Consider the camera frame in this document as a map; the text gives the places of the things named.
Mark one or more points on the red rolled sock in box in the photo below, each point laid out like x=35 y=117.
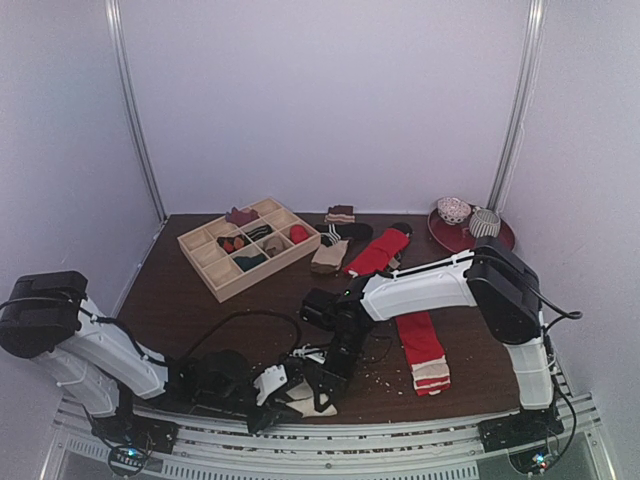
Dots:
x=298 y=234

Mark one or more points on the right aluminium frame post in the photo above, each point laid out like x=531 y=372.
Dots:
x=522 y=96

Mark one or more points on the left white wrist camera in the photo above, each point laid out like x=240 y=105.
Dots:
x=269 y=381

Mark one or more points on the red plate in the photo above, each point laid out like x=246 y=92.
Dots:
x=456 y=238

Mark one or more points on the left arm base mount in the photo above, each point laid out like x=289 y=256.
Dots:
x=131 y=440

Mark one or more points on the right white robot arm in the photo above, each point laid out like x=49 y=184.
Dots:
x=489 y=277

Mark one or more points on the teal sock in box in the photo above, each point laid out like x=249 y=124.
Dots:
x=247 y=263

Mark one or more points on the aluminium frame post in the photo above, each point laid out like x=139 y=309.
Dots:
x=522 y=96
x=117 y=35

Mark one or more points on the brown striped folded sock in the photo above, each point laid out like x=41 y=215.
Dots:
x=340 y=214

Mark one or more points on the black white striped sock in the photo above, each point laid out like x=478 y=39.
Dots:
x=333 y=233

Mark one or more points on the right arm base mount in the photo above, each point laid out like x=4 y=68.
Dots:
x=531 y=439

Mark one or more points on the dotted white bowl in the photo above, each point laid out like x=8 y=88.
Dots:
x=453 y=210

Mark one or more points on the red sock with stripes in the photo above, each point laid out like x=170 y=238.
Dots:
x=424 y=354

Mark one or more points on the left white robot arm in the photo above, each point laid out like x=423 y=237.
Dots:
x=50 y=320

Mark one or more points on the wooden compartment box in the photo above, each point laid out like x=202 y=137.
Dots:
x=217 y=269

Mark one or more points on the beige brown folded sock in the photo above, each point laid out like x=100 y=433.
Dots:
x=329 y=259

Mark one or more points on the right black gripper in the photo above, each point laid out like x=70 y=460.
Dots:
x=330 y=379

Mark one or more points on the beige sock in box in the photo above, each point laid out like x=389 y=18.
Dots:
x=274 y=246

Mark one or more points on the front aluminium rail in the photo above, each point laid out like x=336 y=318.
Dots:
x=208 y=448

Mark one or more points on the cream and brown sock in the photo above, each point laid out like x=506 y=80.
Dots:
x=304 y=394

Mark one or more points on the purple sock in box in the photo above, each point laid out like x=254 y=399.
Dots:
x=241 y=217

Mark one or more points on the strawberry pattern sock in box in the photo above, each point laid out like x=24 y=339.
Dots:
x=230 y=244

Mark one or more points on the left aluminium frame post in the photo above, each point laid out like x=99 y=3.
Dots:
x=117 y=35

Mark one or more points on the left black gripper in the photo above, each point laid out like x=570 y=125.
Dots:
x=268 y=416

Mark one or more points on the red folded sock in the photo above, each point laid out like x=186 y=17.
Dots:
x=379 y=253

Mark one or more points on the black striped sock in box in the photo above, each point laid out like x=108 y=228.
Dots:
x=259 y=232

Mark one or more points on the striped ceramic cup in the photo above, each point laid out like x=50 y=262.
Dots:
x=484 y=222

